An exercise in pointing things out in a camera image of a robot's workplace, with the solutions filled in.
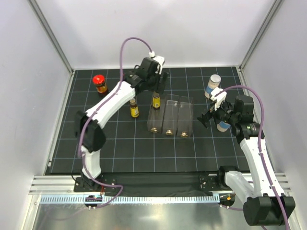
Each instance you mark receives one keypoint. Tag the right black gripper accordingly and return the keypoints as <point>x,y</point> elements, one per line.
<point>204,119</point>

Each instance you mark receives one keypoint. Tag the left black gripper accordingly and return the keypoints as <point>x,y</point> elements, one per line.
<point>156,87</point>

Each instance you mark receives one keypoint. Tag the blue-label spice jar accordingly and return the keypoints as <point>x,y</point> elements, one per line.
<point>223,126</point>
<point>213,82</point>

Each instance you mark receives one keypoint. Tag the small yellow-label bottle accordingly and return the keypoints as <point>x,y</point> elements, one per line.
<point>156,103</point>
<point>134,111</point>

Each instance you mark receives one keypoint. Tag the red-lid sauce jar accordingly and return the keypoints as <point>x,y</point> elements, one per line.
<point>99,82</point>

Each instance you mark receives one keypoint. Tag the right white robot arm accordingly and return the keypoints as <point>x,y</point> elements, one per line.
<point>264,200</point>

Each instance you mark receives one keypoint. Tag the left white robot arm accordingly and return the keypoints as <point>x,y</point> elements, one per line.
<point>89,125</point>

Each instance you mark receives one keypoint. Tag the clear acrylic organizer rack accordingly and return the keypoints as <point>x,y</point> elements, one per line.
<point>173,118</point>

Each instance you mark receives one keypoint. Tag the black grid mat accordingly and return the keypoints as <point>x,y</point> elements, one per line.
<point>130,147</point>

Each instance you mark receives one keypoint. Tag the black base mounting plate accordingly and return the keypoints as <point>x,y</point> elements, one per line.
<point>163,184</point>

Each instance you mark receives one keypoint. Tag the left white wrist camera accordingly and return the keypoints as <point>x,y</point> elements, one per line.
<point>159,59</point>

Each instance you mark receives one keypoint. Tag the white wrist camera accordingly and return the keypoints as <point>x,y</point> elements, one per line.
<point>217,96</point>
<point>159,59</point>

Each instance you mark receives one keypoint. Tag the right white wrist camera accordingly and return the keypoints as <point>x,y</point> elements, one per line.
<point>217,96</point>

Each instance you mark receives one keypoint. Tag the slotted cable duct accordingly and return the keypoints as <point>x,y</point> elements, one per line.
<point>92,199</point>

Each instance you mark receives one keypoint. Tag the left aluminium frame post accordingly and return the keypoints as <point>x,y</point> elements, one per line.
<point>45,25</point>

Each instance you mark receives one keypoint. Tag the aluminium frame post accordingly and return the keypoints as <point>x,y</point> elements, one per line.
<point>45,25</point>
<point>261,32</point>

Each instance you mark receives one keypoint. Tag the right aluminium frame post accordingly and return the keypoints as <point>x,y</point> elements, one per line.
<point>261,32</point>

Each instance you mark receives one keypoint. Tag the aluminium extrusion rail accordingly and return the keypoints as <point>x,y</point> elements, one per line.
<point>54,184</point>

